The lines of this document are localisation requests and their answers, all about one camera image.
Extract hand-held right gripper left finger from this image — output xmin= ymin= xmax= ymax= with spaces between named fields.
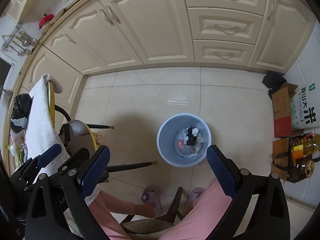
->
xmin=26 ymin=145 xmax=111 ymax=240

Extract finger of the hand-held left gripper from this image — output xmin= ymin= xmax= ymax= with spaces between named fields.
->
xmin=10 ymin=144 xmax=62 ymax=188
xmin=49 ymin=147 xmax=90 ymax=180

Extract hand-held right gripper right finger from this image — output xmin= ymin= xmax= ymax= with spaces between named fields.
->
xmin=206 ymin=144 xmax=294 ymax=240

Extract green snack wrappers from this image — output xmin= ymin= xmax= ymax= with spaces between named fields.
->
xmin=9 ymin=142 xmax=28 ymax=168

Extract clear plastic bag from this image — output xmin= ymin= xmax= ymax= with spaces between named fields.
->
xmin=10 ymin=131 xmax=25 ymax=144

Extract large black plastic bag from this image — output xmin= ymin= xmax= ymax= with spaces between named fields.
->
xmin=10 ymin=94 xmax=33 ymax=134

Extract blue trash bin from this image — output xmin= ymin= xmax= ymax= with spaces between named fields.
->
xmin=157 ymin=113 xmax=212 ymax=167

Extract round white-clothed table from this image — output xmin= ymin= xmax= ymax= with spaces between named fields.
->
xmin=24 ymin=74 xmax=71 ymax=178

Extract purple right slipper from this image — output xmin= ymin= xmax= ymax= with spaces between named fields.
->
xmin=187 ymin=188 xmax=205 ymax=202

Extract purple slipper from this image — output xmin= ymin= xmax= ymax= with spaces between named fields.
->
xmin=141 ymin=185 xmax=163 ymax=218
xmin=187 ymin=188 xmax=205 ymax=202

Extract person's right leg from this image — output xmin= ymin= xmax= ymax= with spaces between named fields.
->
xmin=160 ymin=177 xmax=233 ymax=240

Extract purple left slipper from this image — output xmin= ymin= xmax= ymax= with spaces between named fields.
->
xmin=141 ymin=185 xmax=163 ymax=218

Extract wooden chair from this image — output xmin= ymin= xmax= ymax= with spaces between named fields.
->
xmin=120 ymin=186 xmax=184 ymax=233

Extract dark patterned tote bag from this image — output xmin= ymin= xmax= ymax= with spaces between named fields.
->
xmin=272 ymin=136 xmax=320 ymax=183

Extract tall cardboard box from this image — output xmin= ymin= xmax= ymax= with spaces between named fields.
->
xmin=271 ymin=82 xmax=299 ymax=138

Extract cooking oil bottle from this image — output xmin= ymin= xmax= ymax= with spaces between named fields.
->
xmin=290 ymin=134 xmax=320 ymax=172

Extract white framed window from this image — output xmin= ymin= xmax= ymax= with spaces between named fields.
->
xmin=0 ymin=57 xmax=13 ymax=85

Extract black plastic bag on floor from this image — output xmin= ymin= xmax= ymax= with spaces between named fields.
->
xmin=262 ymin=70 xmax=287 ymax=99

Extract white rice bag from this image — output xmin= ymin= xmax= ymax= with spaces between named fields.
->
xmin=290 ymin=82 xmax=320 ymax=130

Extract cream lower kitchen cabinets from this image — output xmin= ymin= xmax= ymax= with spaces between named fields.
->
xmin=10 ymin=0 xmax=315 ymax=140

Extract cream kitchen cabinets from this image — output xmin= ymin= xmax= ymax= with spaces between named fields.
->
xmin=10 ymin=0 xmax=315 ymax=140
xmin=6 ymin=0 xmax=34 ymax=24

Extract cream upper kitchen cabinets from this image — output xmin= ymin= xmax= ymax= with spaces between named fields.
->
xmin=6 ymin=0 xmax=34 ymax=24

